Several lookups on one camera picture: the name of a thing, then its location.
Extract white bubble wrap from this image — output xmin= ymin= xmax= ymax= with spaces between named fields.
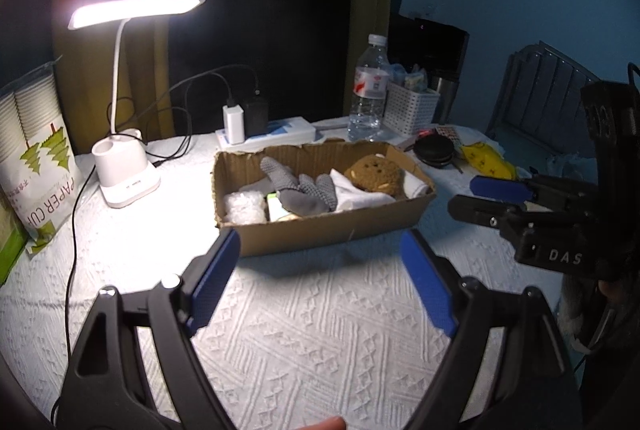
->
xmin=224 ymin=191 xmax=267 ymax=225

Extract white paper towel sheet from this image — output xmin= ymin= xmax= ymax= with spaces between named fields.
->
xmin=402 ymin=170 xmax=431 ymax=199

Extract black monitor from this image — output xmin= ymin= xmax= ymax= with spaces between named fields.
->
xmin=387 ymin=13 xmax=470 ymax=90

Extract brown sponge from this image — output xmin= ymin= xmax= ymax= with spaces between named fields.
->
xmin=345 ymin=154 xmax=404 ymax=198

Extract brown cardboard box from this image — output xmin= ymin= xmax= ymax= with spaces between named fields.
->
xmin=212 ymin=140 xmax=436 ymax=257

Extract black round case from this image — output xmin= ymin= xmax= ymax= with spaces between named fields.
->
xmin=412 ymin=133 xmax=462 ymax=172

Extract green snack package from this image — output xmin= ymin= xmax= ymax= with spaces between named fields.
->
xmin=0 ymin=193 xmax=28 ymax=285

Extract steel thermos cup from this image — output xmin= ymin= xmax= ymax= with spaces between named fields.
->
xmin=434 ymin=77 xmax=459 ymax=124

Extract dark radiator heater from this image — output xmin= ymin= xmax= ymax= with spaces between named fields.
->
xmin=487 ymin=42 xmax=598 ymax=157

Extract grey dotted glove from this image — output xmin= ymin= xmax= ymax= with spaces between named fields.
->
xmin=260 ymin=156 xmax=336 ymax=217

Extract yellow wet wipes pack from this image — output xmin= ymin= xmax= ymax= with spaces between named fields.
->
xmin=460 ymin=142 xmax=516 ymax=180

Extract white power strip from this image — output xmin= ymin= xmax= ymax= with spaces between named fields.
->
xmin=215 ymin=117 xmax=317 ymax=152

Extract black lamp cable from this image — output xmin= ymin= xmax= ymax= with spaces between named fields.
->
xmin=49 ymin=163 xmax=99 ymax=426

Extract white charger plug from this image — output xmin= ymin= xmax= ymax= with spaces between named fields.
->
xmin=222 ymin=102 xmax=245 ymax=145

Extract white desk lamp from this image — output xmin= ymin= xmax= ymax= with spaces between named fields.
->
xmin=67 ymin=0 xmax=206 ymax=211

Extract black charger adapter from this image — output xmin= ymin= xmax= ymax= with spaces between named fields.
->
xmin=242 ymin=94 xmax=268 ymax=138

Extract clear plastic water bottle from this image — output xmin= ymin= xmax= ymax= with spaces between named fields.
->
xmin=347 ymin=34 xmax=390 ymax=141

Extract paper cup package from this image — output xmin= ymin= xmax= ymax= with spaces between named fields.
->
xmin=1 ymin=62 xmax=84 ymax=256

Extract white plastic basket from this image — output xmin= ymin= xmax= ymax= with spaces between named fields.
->
xmin=383 ymin=84 xmax=439 ymax=135

